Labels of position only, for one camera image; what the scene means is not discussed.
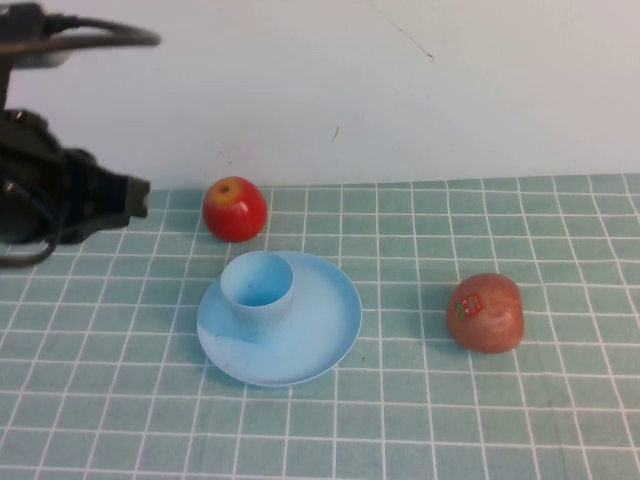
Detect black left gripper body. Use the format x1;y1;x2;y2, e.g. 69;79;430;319
0;109;69;247

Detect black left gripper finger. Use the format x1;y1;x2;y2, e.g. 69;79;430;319
63;148;151;224
58;215;133;246

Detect light blue marbled plastic cup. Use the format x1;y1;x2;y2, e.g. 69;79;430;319
220;252;295;346

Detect light blue plastic plate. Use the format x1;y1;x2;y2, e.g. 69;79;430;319
196;250;363;389

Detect shiny red apple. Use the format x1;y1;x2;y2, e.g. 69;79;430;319
202;176;269;244

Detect pale pink apple with sticker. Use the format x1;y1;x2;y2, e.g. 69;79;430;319
445;272;526;355

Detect green checked tablecloth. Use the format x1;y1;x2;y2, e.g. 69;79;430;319
0;172;640;480

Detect thin black cable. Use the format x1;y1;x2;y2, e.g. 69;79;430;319
0;182;64;268

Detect thick black camera cable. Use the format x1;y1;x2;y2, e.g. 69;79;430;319
42;16;163;52

